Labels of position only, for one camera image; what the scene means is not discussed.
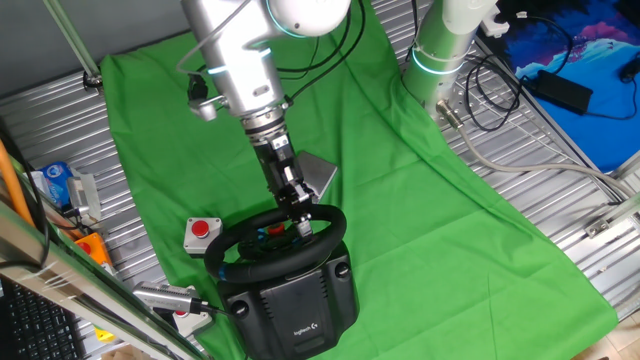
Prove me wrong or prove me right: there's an aluminium frame beam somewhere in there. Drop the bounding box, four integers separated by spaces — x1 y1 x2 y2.
0 197 211 360

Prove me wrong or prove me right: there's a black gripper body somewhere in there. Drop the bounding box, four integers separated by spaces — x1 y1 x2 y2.
251 133 304 195

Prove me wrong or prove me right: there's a black steering wheel base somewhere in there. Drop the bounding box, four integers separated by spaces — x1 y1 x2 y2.
215 239 360 360

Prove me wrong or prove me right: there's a silver digital scale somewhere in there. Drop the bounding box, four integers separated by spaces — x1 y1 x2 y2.
294 151 339 201

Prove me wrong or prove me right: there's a blue printed desk mat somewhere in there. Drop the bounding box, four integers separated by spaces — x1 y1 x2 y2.
499 0 640 174

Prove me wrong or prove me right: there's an orange pipe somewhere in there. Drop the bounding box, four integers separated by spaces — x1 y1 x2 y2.
0 139 36 229

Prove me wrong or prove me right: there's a blue white tissue pack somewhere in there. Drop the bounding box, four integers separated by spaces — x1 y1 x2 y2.
29 160 76 209

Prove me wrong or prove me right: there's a grey box red mushroom button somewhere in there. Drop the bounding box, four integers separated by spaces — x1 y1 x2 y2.
182 216 224 256

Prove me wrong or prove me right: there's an aluminium profile bar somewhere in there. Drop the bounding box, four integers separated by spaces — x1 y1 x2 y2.
584 192 640 239

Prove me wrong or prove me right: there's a black keyboard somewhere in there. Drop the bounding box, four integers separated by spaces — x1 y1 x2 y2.
0 279 86 360

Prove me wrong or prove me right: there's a thin metal stand rod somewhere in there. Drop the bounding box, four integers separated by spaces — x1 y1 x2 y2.
42 0 104 94

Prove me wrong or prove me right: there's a black steering wheel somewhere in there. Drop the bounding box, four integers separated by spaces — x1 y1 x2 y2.
203 203 348 286

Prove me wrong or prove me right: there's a wrist camera with silver bracket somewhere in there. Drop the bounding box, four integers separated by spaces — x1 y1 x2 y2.
187 73 229 122

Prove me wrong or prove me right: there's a green cloth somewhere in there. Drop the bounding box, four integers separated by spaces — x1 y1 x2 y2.
99 0 620 360

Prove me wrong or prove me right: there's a thick grey robot cable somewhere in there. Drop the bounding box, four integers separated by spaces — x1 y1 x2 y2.
434 99 636 201

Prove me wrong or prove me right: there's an orange box red button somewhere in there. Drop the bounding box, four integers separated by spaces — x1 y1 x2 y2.
74 232 114 266

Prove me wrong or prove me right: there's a black power adapter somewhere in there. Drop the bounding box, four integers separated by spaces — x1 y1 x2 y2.
534 69 595 115

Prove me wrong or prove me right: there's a silver ribbed camera module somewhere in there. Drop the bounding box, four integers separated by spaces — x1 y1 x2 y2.
66 172 103 224

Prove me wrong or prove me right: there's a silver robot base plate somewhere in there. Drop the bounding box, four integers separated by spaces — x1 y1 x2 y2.
424 69 482 127

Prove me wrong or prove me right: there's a grey box small red button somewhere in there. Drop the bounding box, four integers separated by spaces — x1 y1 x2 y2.
172 309 215 337

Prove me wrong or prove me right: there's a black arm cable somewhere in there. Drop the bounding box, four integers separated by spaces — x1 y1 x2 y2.
291 0 368 101
276 9 351 74

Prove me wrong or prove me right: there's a silver depth camera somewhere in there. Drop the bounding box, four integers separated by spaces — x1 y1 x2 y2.
132 280 209 317

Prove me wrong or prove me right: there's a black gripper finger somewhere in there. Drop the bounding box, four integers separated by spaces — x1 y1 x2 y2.
277 187 315 237
294 180 322 211

